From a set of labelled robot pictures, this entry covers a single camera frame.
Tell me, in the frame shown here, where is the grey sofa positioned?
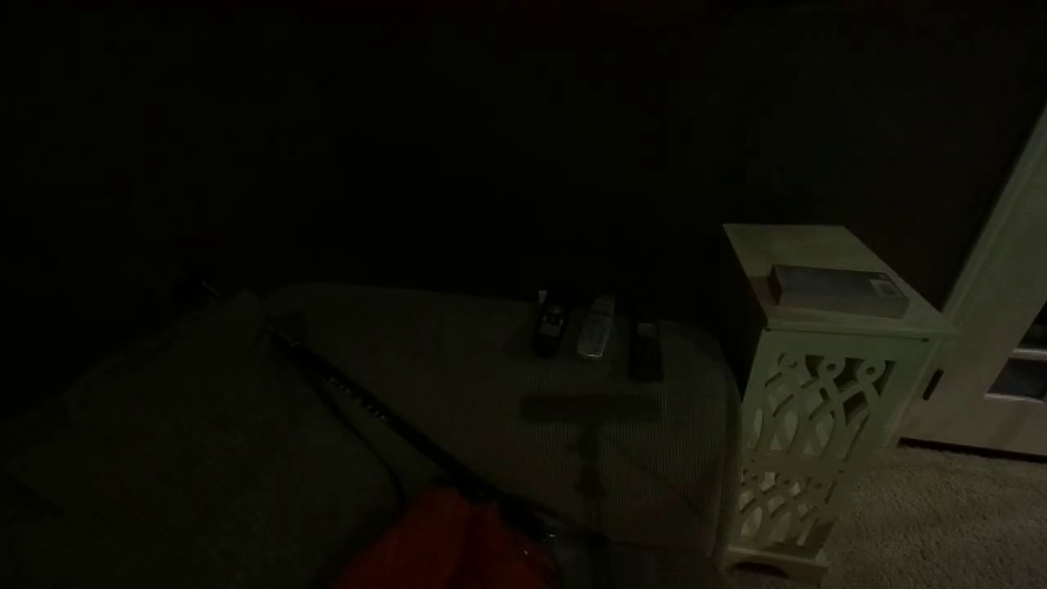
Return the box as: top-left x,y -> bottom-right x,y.
0,277 -> 746,589

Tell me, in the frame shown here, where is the white lattice cabinet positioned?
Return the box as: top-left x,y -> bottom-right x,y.
718,221 -> 960,583

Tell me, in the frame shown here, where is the black remote control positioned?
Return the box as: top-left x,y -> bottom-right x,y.
531,284 -> 572,360

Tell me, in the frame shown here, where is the red cloth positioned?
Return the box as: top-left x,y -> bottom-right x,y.
333,480 -> 564,589

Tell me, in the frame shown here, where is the white door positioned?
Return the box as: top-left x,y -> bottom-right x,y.
895,100 -> 1047,460

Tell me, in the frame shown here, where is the black strap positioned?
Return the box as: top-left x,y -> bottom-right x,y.
257,312 -> 548,540

